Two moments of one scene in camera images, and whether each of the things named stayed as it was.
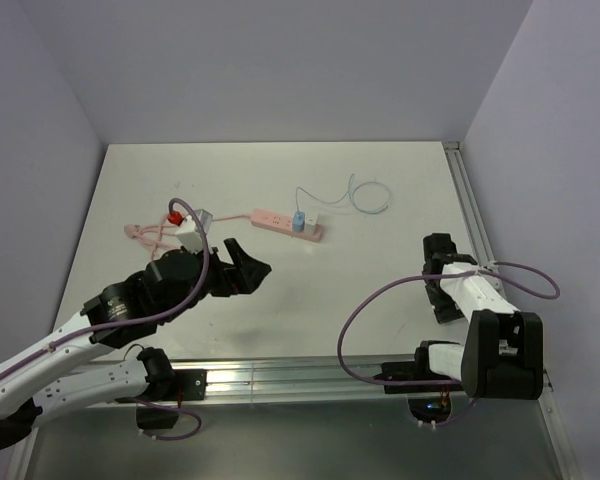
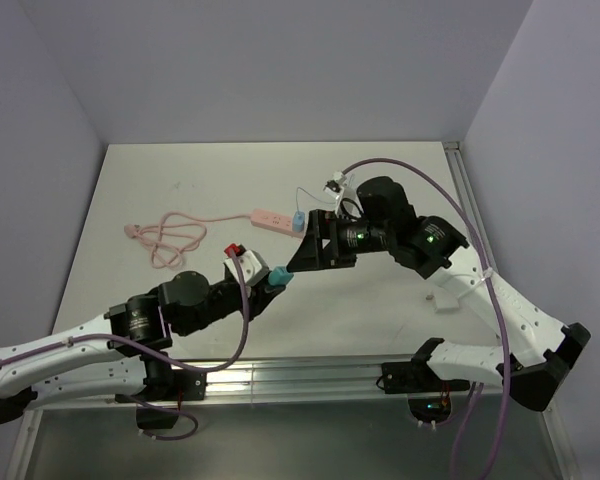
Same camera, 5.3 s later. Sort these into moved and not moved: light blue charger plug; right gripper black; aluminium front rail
Moved: right gripper black
Not moved: light blue charger plug; aluminium front rail
